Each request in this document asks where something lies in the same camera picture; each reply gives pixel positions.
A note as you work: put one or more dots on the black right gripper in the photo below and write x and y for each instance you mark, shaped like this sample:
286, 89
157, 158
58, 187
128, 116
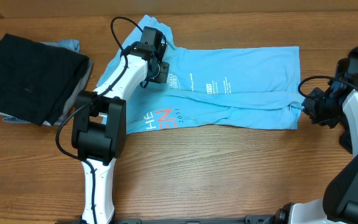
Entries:
309, 109

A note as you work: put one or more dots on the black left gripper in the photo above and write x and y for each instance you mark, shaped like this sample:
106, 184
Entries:
162, 75

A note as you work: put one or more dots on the light blue printed t-shirt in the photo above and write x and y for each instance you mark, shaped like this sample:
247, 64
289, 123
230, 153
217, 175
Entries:
250, 88

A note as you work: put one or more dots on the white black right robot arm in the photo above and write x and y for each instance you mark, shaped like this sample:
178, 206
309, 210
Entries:
340, 201

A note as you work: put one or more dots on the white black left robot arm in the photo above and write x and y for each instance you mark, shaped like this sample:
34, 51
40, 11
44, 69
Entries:
99, 126

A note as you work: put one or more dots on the folded light blue garment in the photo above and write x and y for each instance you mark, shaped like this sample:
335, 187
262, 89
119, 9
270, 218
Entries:
71, 44

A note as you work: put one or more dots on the folded black garment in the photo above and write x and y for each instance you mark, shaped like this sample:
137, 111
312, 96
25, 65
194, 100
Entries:
37, 79

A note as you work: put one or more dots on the folded grey garment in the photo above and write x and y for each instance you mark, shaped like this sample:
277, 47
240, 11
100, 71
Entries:
68, 104

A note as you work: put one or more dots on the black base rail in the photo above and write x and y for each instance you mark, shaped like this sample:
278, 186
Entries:
249, 219

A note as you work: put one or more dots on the cardboard back wall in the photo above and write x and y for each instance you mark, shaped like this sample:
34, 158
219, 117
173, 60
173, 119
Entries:
72, 8

